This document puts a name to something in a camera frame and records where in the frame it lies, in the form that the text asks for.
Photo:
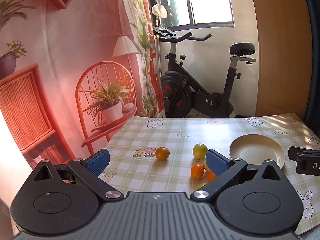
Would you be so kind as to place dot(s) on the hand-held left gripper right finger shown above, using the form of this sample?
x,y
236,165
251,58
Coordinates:
x,y
216,163

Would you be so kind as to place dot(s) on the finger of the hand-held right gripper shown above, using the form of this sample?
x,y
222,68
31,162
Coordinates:
x,y
292,153

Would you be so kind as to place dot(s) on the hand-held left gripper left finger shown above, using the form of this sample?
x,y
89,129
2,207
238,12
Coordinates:
x,y
98,161

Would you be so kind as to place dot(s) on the large yellow lemon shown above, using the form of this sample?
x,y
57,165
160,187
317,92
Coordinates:
x,y
205,165

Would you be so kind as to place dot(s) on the mottled green-orange orange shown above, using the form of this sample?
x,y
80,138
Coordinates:
x,y
210,177

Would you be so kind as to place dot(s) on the small orange tangerine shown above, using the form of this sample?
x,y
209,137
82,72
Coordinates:
x,y
197,171

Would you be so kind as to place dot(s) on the yellow-green round fruit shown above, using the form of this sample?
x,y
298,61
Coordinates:
x,y
199,150

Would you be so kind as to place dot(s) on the cream round plate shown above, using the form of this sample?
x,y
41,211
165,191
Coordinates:
x,y
255,150

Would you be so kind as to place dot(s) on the round orange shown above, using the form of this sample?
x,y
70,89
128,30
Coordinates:
x,y
162,153

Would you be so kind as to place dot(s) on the green checked tablecloth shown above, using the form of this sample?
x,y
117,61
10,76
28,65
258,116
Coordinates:
x,y
180,142

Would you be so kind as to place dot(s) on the black exercise bike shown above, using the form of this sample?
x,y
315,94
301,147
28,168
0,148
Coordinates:
x,y
180,90

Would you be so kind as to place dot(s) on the wooden panel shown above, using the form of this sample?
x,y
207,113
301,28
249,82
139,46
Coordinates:
x,y
280,55

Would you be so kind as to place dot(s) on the dark curtain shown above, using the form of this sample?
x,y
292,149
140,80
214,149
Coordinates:
x,y
316,55

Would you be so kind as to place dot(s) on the printed backdrop cloth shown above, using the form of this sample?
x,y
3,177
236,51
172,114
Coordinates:
x,y
62,55

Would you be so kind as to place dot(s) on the white cloth bundle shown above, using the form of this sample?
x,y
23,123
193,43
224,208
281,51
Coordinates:
x,y
159,10

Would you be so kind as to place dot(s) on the window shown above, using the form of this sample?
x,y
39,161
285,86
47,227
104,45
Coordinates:
x,y
207,0

